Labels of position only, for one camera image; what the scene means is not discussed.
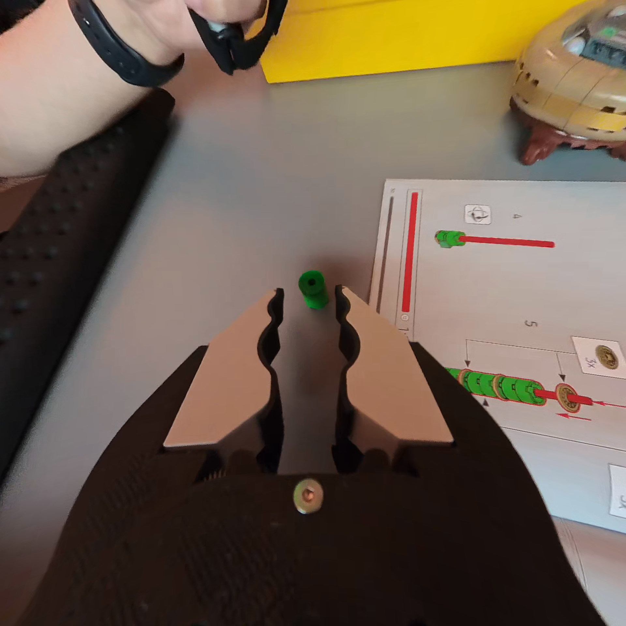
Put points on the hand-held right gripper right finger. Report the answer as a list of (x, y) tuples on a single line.
[(396, 391)]

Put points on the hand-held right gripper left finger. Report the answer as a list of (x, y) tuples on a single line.
[(220, 391)]

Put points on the green cylinder brick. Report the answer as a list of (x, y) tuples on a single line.
[(313, 291)]

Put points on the person's left forearm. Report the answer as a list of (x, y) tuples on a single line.
[(44, 88)]

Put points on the grey desk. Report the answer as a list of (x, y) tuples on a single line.
[(234, 195)]

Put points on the person's left hand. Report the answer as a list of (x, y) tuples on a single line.
[(156, 19)]

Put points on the black wristband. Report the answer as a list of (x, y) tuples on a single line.
[(127, 66)]

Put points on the open instruction booklet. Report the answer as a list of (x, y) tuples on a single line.
[(513, 293)]

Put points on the yellow tray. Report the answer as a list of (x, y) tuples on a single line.
[(391, 39)]

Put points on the black perforated mat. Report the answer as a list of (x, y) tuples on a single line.
[(63, 234)]

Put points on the tan toy pot model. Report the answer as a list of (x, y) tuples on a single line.
[(572, 93)]

